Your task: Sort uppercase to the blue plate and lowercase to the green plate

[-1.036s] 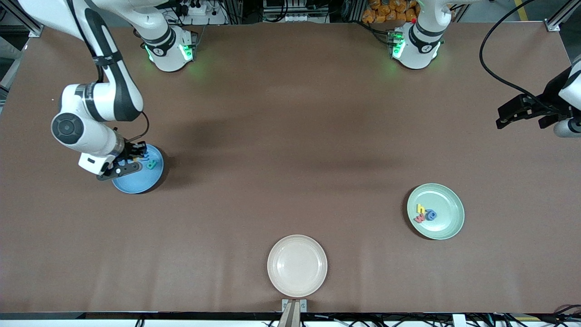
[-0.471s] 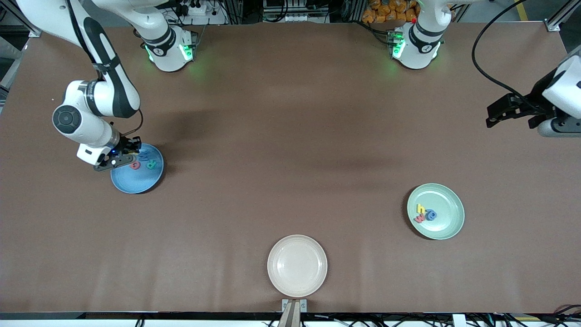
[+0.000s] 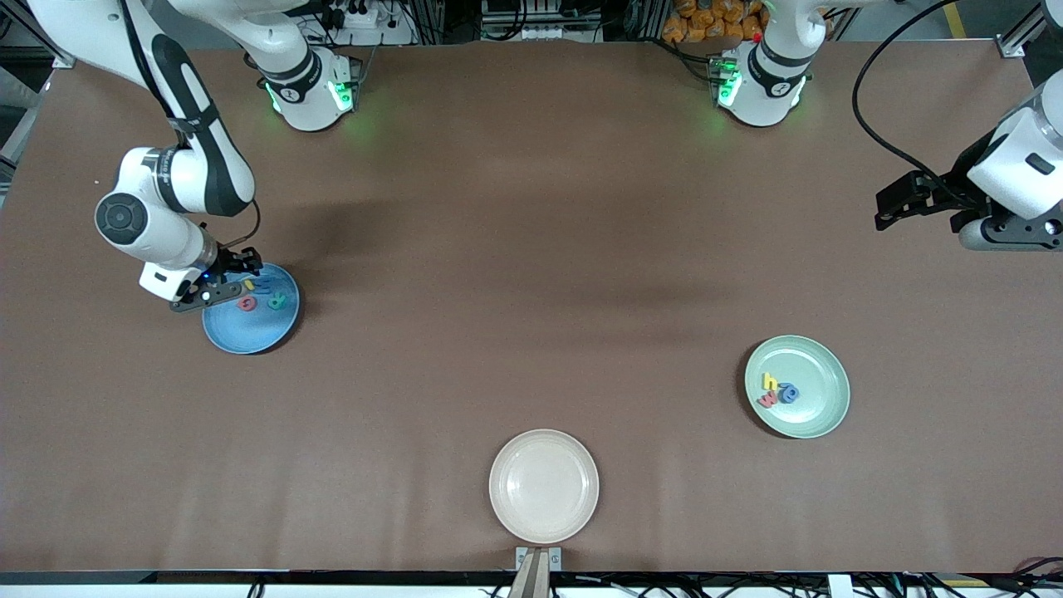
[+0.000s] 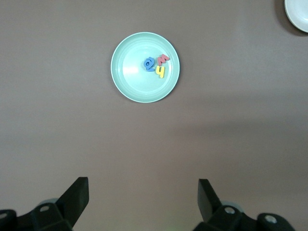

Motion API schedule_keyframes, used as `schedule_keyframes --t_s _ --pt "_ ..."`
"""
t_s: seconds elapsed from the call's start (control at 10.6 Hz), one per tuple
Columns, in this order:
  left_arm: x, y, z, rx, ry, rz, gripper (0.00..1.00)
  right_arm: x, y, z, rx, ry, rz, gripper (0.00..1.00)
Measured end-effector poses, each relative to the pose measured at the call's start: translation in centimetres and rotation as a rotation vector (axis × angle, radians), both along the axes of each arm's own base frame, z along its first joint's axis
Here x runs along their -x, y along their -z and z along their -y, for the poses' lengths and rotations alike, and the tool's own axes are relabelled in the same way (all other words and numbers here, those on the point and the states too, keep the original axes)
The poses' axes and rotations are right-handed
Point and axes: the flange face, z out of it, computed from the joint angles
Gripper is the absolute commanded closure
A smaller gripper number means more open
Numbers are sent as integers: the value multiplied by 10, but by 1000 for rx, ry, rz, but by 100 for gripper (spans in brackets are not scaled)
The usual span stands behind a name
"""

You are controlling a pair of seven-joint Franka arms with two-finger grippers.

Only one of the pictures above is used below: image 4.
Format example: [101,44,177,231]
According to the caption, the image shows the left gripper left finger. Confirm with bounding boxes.
[0,177,90,231]

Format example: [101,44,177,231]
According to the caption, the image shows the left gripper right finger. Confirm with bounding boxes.
[193,178,295,231]

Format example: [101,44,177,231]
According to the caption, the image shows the yellow foam letter h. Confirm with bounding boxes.
[155,66,166,79]

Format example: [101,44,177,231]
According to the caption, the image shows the red foam letter w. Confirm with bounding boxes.
[156,54,170,66]

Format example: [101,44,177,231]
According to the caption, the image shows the green plate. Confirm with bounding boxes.
[110,32,181,103]

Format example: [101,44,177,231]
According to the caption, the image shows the beige plate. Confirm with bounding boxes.
[284,0,308,33]

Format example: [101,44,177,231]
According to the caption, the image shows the brown table cover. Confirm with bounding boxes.
[0,0,308,231]

